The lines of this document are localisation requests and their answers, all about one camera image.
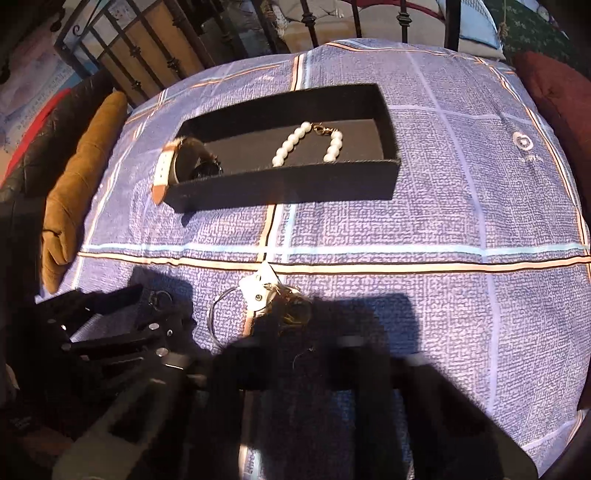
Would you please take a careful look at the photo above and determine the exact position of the small dark ring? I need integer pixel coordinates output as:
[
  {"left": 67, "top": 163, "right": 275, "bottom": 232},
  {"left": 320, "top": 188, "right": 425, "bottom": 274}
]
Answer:
[{"left": 148, "top": 289, "right": 174, "bottom": 311}]

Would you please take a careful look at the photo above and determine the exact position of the white brown strap watch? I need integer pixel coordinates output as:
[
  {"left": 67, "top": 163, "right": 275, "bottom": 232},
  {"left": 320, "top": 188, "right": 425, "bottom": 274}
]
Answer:
[{"left": 151, "top": 136, "right": 223, "bottom": 205}]

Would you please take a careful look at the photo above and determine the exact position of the black jewelry tray box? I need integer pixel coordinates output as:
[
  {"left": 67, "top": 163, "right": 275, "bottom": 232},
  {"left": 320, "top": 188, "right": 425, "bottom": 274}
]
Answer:
[{"left": 162, "top": 84, "right": 401, "bottom": 213}]

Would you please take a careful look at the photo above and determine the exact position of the black quilted leather cushion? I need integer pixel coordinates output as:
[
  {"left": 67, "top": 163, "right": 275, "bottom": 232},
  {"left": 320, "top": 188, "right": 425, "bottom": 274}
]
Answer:
[{"left": 1, "top": 70, "right": 114, "bottom": 202}]

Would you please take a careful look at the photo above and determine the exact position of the purple plaid bed cover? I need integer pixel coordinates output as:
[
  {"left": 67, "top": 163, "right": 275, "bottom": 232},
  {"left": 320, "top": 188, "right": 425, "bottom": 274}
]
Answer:
[{"left": 61, "top": 39, "right": 590, "bottom": 472}]

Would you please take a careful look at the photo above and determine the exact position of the dark red cushion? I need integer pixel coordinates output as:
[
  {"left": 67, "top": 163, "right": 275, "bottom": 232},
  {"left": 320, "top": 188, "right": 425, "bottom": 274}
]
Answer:
[{"left": 513, "top": 51, "right": 591, "bottom": 219}]

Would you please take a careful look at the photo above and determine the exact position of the beige hanging swing bed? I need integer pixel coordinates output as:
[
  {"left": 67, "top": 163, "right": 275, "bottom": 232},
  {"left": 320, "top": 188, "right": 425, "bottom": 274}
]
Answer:
[{"left": 271, "top": 1, "right": 505, "bottom": 60}]

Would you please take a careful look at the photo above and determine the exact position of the black iron bed frame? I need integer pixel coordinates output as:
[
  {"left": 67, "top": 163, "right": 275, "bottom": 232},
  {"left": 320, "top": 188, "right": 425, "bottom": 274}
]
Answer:
[{"left": 54, "top": 1, "right": 462, "bottom": 106}]

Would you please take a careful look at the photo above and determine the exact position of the white pearl bracelet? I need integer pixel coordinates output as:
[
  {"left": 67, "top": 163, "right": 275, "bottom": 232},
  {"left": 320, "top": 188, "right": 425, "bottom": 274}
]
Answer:
[{"left": 270, "top": 121, "right": 345, "bottom": 169}]

